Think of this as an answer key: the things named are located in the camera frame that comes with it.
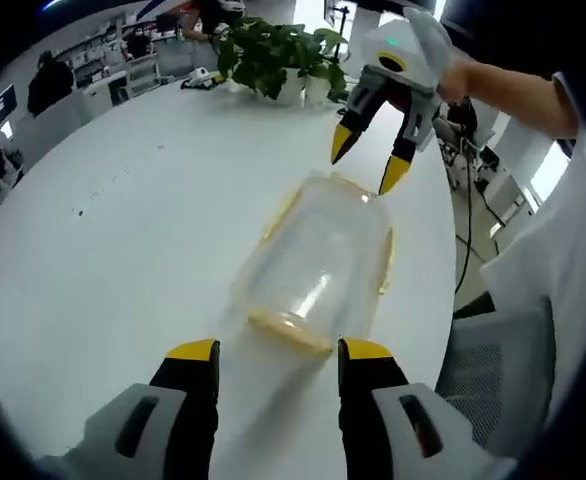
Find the clear box with yellow buckles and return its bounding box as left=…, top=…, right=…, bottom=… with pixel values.
left=232, top=169, right=400, bottom=357

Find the person in white shirt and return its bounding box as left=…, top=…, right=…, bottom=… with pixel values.
left=480, top=72, right=586, bottom=464

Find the black tripod stand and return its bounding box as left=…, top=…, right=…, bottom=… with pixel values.
left=324, top=0, right=355, bottom=64

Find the white and yellow device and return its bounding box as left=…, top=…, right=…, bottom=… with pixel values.
left=180, top=67, right=228, bottom=92

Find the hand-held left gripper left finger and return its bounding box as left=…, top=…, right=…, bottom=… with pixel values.
left=37, top=338, right=222, bottom=480

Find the white plant pot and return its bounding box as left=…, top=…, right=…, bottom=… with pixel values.
left=304, top=74, right=335, bottom=108
left=276, top=67, right=308, bottom=107

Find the grey mesh office chair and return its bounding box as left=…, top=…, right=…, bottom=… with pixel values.
left=435, top=294, right=558, bottom=457

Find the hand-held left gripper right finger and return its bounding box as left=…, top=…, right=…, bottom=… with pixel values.
left=337, top=337, right=517, bottom=480

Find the white shelf unit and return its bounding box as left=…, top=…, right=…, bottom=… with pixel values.
left=54, top=13, right=130, bottom=87

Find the black cable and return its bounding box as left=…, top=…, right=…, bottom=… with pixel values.
left=453, top=149, right=505, bottom=302

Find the green leafy plant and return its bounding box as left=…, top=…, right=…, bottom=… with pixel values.
left=216, top=17, right=350, bottom=102

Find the dark wall monitor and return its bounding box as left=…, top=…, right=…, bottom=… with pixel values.
left=0, top=83, right=19, bottom=127

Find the person's right hand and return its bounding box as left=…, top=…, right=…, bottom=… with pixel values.
left=436, top=54, right=475, bottom=102

